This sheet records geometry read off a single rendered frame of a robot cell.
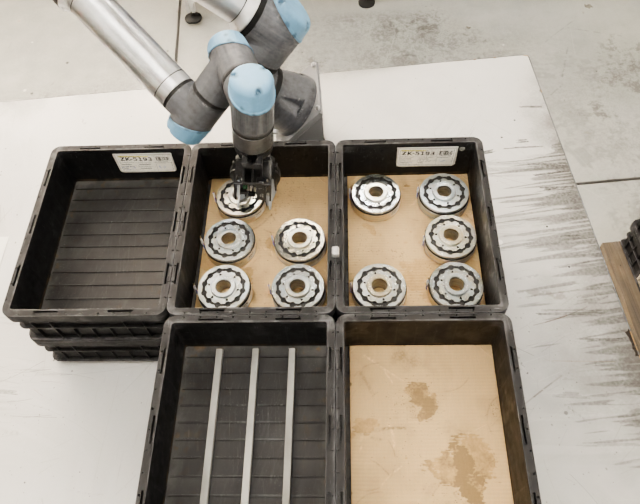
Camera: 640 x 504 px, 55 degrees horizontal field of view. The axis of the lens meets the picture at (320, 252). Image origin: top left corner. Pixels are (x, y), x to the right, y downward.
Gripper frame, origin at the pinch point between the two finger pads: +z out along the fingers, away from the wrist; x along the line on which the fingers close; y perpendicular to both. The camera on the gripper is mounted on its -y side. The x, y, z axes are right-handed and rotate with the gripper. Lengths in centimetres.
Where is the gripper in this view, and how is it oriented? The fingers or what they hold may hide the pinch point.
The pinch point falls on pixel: (255, 197)
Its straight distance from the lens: 132.7
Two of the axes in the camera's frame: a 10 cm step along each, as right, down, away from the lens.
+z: -0.7, 5.2, 8.5
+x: 10.0, 0.5, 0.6
